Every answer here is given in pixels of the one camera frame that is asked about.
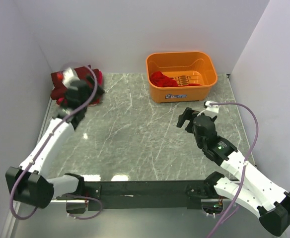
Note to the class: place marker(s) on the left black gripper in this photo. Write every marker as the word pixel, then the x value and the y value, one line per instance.
pixel 92 83

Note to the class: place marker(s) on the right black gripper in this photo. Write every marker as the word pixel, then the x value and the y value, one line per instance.
pixel 188 114

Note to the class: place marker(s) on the dark maroon t-shirt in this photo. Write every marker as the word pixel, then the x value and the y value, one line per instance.
pixel 60 84

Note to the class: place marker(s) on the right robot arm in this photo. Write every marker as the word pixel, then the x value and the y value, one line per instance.
pixel 269 202

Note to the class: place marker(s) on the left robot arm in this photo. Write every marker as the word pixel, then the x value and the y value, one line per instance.
pixel 59 130

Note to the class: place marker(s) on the folded pink t-shirt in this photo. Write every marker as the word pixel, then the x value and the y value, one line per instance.
pixel 99 77

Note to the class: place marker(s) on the orange plastic basket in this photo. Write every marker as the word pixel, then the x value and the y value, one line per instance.
pixel 184 67

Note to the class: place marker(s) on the red t-shirt in basket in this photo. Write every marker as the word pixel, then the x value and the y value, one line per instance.
pixel 160 80

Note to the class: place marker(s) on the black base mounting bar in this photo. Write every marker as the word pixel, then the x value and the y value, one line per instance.
pixel 150 194

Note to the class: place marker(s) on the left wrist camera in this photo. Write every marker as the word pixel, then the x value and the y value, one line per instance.
pixel 69 76

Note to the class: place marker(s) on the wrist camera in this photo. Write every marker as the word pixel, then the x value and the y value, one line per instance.
pixel 211 109
pixel 69 76

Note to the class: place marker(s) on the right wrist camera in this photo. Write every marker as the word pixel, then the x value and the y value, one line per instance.
pixel 211 109

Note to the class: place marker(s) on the aluminium frame rail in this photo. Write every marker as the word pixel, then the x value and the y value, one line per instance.
pixel 21 190

